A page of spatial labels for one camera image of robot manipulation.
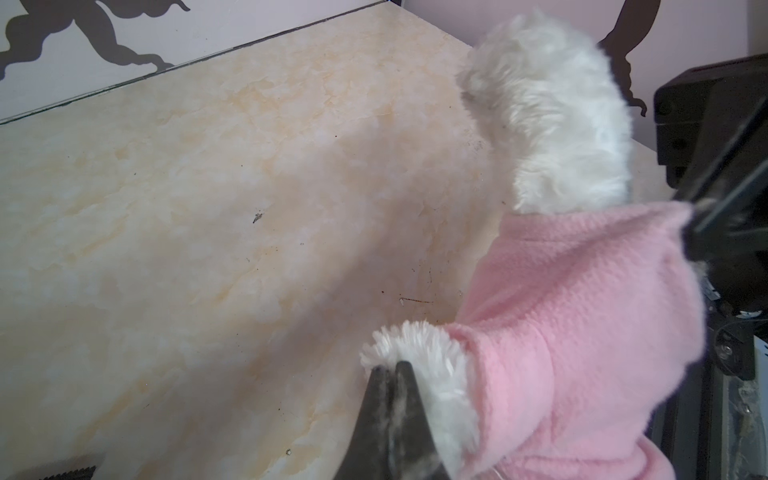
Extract black snack packet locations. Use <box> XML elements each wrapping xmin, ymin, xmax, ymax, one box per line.
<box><xmin>39</xmin><ymin>465</ymin><xmax>97</xmax><ymax>480</ymax></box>

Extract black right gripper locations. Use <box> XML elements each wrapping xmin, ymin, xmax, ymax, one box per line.
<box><xmin>654</xmin><ymin>54</ymin><xmax>767</xmax><ymax>261</ymax></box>

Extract pink teddy hoodie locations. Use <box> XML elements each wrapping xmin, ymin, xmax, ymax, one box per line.
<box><xmin>447</xmin><ymin>201</ymin><xmax>705</xmax><ymax>479</ymax></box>

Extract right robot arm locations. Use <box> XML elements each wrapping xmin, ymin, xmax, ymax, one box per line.
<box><xmin>654</xmin><ymin>54</ymin><xmax>767</xmax><ymax>381</ymax></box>

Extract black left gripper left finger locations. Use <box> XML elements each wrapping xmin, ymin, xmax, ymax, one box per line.
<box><xmin>333</xmin><ymin>366</ymin><xmax>394</xmax><ymax>480</ymax></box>

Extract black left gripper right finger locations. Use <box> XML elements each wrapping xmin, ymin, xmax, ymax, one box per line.
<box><xmin>388</xmin><ymin>361</ymin><xmax>450</xmax><ymax>480</ymax></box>

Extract white teddy bear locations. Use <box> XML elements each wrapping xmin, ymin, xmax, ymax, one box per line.
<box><xmin>361</xmin><ymin>13</ymin><xmax>632</xmax><ymax>479</ymax></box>

